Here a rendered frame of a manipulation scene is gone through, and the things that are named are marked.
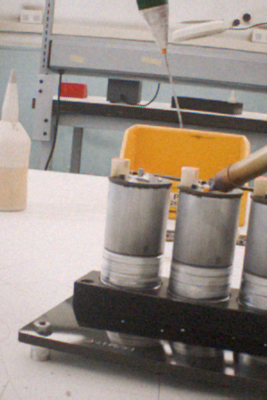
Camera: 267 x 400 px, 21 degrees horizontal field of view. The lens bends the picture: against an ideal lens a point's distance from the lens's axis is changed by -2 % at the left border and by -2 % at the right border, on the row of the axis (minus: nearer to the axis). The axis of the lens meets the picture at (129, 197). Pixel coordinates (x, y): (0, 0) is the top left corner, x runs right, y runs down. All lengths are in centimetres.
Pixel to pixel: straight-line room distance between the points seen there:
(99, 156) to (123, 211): 446
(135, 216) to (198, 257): 3
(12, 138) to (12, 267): 16
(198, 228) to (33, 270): 13
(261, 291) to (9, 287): 13
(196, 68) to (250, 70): 19
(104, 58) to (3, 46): 235
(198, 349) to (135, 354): 2
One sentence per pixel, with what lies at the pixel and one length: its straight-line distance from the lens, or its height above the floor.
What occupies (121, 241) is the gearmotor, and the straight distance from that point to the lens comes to 28.
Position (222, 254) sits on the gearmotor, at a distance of 28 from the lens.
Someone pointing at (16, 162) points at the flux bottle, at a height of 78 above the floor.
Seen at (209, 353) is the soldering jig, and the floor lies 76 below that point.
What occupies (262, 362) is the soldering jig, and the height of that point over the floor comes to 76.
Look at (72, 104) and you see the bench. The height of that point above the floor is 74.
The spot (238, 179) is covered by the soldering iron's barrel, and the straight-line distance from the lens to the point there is 25.
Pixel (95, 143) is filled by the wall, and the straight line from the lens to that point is 474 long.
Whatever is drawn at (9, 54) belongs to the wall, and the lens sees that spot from 485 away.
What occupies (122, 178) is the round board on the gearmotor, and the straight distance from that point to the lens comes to 28.
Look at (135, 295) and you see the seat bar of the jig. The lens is 28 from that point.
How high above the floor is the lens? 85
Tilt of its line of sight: 9 degrees down
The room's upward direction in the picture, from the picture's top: 5 degrees clockwise
